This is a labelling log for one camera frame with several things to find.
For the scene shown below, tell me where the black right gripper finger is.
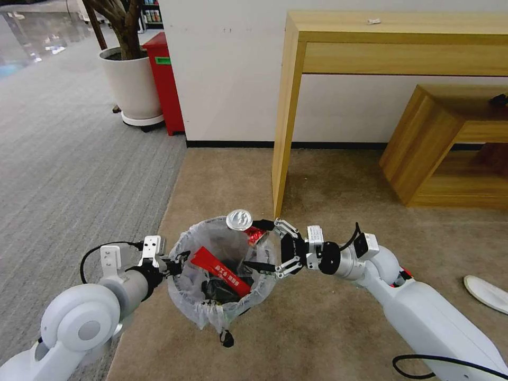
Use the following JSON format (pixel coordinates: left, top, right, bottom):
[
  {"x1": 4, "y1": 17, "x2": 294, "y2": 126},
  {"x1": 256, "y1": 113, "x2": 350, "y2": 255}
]
[
  {"x1": 252, "y1": 217, "x2": 301, "y2": 240},
  {"x1": 242, "y1": 256, "x2": 302, "y2": 279}
]

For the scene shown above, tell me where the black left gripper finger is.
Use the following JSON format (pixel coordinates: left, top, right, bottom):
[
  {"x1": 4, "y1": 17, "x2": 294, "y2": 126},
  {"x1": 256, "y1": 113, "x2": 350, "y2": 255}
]
[
  {"x1": 160, "y1": 261, "x2": 184, "y2": 280},
  {"x1": 157, "y1": 250, "x2": 192, "y2": 270}
]

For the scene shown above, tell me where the clear plastic bin liner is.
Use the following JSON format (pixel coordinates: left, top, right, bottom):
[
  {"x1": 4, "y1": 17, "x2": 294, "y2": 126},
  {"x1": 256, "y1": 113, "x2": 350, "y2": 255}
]
[{"x1": 166, "y1": 216, "x2": 278, "y2": 348}]

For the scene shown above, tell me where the red drink can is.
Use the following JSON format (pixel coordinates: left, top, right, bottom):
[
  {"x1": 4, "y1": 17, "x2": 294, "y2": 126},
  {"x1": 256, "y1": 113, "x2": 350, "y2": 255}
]
[{"x1": 225, "y1": 208, "x2": 270, "y2": 247}]

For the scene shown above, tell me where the round trash bin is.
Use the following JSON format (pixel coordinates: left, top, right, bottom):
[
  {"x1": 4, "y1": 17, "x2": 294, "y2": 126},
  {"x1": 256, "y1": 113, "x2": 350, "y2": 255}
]
[{"x1": 168, "y1": 221, "x2": 277, "y2": 319}]

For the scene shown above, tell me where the black crumpled trash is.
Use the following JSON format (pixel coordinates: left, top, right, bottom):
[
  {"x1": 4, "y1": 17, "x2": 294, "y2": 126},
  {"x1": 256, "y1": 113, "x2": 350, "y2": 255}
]
[{"x1": 201, "y1": 277, "x2": 241, "y2": 305}]

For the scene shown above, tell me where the red printed packet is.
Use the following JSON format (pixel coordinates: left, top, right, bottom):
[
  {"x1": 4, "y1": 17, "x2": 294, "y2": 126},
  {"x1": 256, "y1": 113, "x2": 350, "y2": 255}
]
[{"x1": 189, "y1": 246, "x2": 253, "y2": 297}]

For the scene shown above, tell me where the beige rug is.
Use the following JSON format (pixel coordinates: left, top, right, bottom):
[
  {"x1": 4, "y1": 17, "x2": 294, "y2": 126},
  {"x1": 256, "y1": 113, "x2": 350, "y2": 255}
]
[{"x1": 106, "y1": 147, "x2": 508, "y2": 381}]

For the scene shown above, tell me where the white wheeled pot base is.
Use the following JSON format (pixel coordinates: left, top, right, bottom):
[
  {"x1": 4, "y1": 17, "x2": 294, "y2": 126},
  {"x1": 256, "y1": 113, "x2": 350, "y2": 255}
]
[{"x1": 112, "y1": 104, "x2": 166, "y2": 133}]

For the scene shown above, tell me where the low wooden shelf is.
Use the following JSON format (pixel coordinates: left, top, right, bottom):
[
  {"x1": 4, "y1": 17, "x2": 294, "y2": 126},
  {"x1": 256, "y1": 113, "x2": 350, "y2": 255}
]
[{"x1": 378, "y1": 84, "x2": 508, "y2": 208}]

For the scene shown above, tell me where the red cabinet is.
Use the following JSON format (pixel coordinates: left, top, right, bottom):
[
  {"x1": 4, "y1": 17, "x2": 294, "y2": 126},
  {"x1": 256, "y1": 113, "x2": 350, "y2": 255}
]
[{"x1": 142, "y1": 31, "x2": 186, "y2": 137}]

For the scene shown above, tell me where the white plant pot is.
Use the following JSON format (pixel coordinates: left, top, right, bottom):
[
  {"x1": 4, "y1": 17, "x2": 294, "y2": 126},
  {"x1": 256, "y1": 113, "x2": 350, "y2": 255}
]
[{"x1": 98, "y1": 46, "x2": 164, "y2": 121}]

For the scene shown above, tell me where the white slipper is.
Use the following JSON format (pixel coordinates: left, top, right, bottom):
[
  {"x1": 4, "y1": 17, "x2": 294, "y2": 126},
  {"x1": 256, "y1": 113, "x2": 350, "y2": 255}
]
[{"x1": 463, "y1": 274, "x2": 508, "y2": 316}]

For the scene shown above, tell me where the tall light wooden table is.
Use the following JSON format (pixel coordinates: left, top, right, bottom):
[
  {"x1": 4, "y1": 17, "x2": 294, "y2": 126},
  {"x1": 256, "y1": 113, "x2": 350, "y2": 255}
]
[{"x1": 271, "y1": 10, "x2": 508, "y2": 219}]

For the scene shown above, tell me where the brown tree trunk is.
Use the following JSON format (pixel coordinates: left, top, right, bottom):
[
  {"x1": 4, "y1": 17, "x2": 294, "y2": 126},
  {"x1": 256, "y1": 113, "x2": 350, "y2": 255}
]
[{"x1": 81, "y1": 0, "x2": 150, "y2": 61}]

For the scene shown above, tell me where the shelf with bottles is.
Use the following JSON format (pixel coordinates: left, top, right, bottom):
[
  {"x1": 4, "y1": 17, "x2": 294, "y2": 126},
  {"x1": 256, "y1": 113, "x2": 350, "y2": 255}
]
[{"x1": 140, "y1": 0, "x2": 164, "y2": 30}]

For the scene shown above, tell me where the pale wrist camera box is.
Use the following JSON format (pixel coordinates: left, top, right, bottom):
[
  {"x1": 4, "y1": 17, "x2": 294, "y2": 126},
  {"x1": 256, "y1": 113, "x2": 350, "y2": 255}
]
[
  {"x1": 142, "y1": 235, "x2": 162, "y2": 259},
  {"x1": 306, "y1": 225, "x2": 325, "y2": 253}
]

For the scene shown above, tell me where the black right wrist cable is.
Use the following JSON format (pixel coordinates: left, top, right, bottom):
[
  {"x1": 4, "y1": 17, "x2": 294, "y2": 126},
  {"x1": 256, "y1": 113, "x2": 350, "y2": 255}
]
[{"x1": 339, "y1": 222, "x2": 363, "y2": 252}]

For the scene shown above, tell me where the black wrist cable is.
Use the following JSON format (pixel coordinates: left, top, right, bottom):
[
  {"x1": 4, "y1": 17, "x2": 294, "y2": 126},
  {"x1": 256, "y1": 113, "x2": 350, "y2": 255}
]
[
  {"x1": 339, "y1": 222, "x2": 363, "y2": 252},
  {"x1": 79, "y1": 240, "x2": 144, "y2": 285}
]

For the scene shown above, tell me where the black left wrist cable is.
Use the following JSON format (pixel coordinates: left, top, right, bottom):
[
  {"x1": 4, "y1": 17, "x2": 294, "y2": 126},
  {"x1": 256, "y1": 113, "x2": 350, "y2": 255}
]
[{"x1": 79, "y1": 240, "x2": 144, "y2": 285}]

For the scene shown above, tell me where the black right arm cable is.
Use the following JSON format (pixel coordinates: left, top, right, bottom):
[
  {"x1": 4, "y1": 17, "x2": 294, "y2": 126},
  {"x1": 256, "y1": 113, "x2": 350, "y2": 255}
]
[{"x1": 392, "y1": 353, "x2": 508, "y2": 380}]

